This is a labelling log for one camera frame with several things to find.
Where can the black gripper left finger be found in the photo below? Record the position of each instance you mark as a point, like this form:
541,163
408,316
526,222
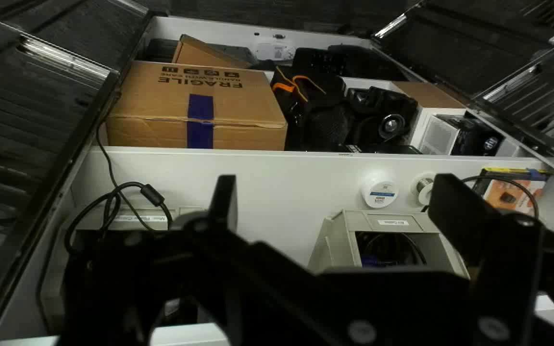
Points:
224,199

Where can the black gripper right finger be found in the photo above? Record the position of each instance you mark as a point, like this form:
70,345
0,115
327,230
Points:
456,205

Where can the small white box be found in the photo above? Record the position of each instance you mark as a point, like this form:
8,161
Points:
437,136

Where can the cardboard box with blue tape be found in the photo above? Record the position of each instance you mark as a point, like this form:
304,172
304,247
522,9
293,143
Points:
162,109

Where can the plain cardboard box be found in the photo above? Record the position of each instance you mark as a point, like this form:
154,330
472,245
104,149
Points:
201,53

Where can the small white tape roll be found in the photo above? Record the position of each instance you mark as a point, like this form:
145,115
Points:
424,190

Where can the white metal shelf unit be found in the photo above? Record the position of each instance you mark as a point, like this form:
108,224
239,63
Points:
277,186

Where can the orange black package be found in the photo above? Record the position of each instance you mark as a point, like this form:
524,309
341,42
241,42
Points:
510,195

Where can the black boxy device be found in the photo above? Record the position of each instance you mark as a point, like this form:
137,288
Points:
479,138

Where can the white roll with blue label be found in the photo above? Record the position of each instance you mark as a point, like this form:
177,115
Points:
379,192

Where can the black round lens device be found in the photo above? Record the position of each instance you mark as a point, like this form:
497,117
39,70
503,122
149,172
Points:
385,119

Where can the metal server rack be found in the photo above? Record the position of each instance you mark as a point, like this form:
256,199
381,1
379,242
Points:
27,117
514,59

